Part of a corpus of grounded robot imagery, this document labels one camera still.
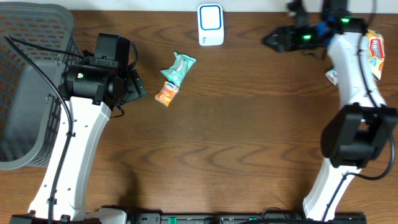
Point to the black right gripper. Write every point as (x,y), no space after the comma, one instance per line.
(286,42)

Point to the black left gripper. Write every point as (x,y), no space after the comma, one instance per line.
(131,86)

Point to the orange Kleenex tissue pack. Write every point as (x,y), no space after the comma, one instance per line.
(167,93)

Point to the teal crinkled snack pack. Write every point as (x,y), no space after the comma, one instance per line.
(177,72)

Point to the teal Kleenex tissue pack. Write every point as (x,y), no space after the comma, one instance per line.
(332,76)

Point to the large yellow wipes pack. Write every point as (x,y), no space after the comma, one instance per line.
(376,53)

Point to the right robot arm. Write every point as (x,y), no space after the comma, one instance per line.
(364,123)

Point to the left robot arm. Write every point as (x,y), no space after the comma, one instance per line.
(90,94)

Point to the white barcode scanner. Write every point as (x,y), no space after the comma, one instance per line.
(210,24)

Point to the dark grey plastic basket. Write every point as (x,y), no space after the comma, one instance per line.
(30,110)

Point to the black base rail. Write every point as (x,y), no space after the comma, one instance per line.
(236,218)

